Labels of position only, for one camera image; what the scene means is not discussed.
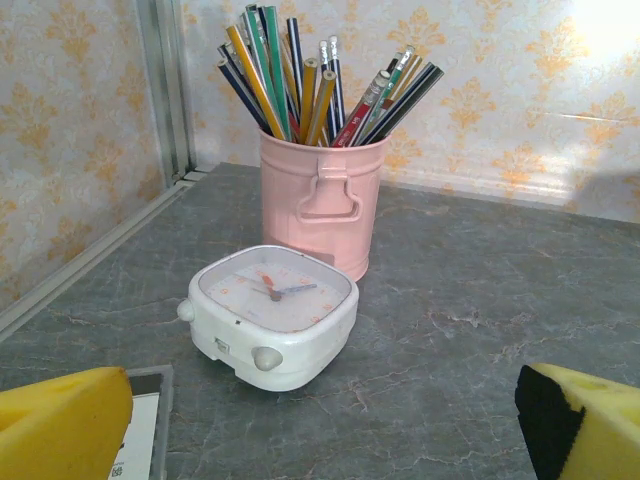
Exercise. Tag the pink metal pencil cup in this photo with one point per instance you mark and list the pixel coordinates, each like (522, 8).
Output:
(285, 200)

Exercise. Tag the aluminium frame post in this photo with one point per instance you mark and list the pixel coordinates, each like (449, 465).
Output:
(167, 75)

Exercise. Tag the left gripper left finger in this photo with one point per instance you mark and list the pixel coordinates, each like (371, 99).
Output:
(55, 430)

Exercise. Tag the red pencil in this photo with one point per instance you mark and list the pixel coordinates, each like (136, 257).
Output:
(356, 120)

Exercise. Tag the bunch of coloured pencils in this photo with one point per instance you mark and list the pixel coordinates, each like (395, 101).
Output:
(255, 80)

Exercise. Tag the white alarm clock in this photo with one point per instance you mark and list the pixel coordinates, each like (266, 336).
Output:
(270, 345)

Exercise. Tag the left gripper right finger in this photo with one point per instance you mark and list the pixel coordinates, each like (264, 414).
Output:
(600, 440)

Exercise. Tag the blue striped eraser pencil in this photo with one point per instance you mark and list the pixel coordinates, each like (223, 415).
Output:
(338, 85)
(324, 56)

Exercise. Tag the card in clear holder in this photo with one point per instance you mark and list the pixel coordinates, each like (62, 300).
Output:
(145, 425)

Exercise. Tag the yellow pencil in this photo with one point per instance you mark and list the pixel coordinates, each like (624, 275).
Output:
(322, 105)
(308, 100)

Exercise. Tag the navy striped pencil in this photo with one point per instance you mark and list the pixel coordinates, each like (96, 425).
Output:
(296, 60)

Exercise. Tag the dark navy pencil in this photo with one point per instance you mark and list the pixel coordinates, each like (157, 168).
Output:
(400, 96)
(410, 101)

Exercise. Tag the dark blue pencil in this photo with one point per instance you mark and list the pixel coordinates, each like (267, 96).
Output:
(242, 95)

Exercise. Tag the aluminium frame rail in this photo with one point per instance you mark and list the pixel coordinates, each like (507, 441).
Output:
(75, 272)

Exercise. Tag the green white eraser pencil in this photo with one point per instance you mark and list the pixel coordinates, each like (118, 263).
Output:
(397, 75)

